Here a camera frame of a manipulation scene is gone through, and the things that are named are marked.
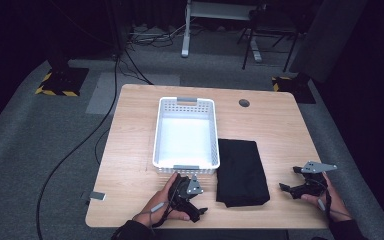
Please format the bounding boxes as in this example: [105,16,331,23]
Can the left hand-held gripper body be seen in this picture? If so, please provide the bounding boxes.
[167,173,205,214]

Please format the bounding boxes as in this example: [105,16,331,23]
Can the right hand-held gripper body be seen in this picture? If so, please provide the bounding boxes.
[296,160,338,198]

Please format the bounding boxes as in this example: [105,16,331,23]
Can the black cloth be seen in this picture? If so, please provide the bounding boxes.
[215,138,271,208]

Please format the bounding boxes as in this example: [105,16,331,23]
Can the white plastic basket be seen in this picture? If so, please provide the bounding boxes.
[152,96,221,175]

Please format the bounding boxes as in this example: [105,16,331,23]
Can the person's right hand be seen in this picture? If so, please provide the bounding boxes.
[300,172,353,223]

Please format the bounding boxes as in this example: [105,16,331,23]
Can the person's left hand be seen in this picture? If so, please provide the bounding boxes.
[132,171,192,229]

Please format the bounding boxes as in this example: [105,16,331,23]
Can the stand base with hazard tape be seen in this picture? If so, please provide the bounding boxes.
[271,73,317,105]
[34,49,90,98]

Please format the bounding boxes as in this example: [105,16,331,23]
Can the small grey tag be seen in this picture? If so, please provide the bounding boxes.
[89,191,107,202]

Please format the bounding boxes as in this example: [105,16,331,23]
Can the grey panel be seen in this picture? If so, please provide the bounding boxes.
[288,0,370,84]

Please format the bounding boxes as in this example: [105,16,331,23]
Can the black metal stand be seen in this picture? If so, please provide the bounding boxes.
[236,6,302,73]

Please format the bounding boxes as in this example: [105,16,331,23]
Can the grey cable with plug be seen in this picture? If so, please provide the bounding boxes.
[316,197,353,218]
[148,201,166,234]

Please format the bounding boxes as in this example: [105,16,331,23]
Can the black looped floor cable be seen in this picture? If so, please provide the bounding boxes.
[94,128,112,166]

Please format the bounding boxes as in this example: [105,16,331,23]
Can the long black floor cable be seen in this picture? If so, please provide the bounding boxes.
[35,54,120,240]

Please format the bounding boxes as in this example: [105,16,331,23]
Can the white desk frame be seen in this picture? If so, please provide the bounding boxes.
[180,0,264,63]

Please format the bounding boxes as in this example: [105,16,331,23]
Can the bundle of floor cables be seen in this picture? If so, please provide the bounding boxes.
[126,22,189,48]

